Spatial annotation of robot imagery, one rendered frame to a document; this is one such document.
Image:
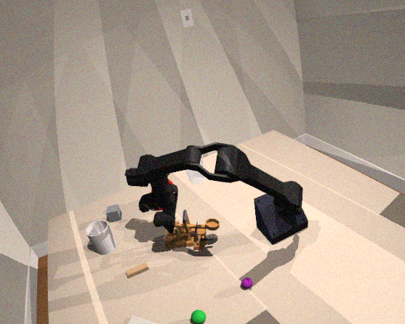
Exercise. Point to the purple ball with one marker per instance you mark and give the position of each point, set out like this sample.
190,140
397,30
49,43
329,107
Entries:
246,283

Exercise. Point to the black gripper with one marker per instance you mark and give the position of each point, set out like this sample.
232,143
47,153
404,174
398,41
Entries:
167,200

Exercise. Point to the green ball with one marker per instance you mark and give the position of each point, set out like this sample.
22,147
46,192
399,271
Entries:
198,316

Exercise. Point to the white flat slab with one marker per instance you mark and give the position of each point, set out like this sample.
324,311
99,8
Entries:
139,320

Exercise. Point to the white plastic cup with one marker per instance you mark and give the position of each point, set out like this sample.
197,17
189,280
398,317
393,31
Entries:
194,176

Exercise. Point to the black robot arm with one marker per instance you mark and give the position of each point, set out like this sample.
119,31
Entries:
232,165

